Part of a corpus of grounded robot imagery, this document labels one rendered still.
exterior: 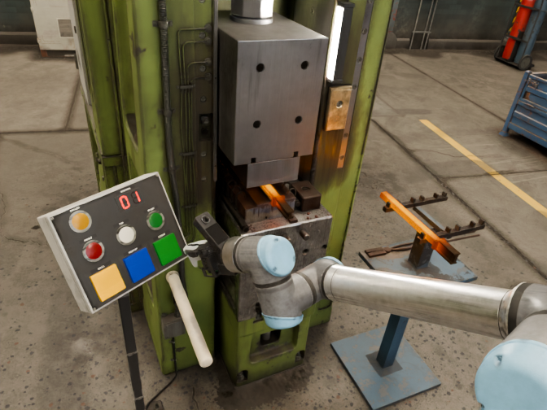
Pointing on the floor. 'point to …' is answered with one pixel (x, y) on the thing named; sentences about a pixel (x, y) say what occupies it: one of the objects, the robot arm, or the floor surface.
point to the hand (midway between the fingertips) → (186, 246)
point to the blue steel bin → (529, 109)
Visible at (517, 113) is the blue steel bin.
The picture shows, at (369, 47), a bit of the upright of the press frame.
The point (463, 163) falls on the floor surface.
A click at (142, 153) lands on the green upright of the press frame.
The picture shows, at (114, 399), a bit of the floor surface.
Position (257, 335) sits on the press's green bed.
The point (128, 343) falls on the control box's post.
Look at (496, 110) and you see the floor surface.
